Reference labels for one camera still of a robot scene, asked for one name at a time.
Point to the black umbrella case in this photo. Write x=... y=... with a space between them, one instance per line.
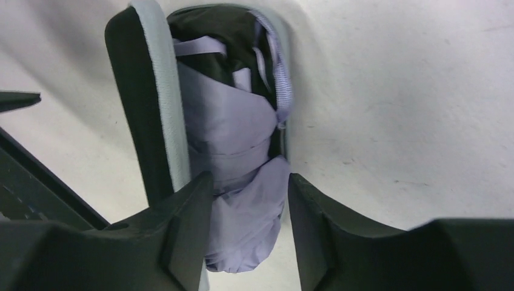
x=142 y=54

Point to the lilac folding umbrella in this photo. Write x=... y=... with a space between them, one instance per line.
x=237 y=95

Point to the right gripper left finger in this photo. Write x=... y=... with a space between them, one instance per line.
x=159 y=248

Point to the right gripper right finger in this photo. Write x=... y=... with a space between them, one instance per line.
x=338 y=248

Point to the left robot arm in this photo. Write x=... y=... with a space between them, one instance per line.
x=30 y=191

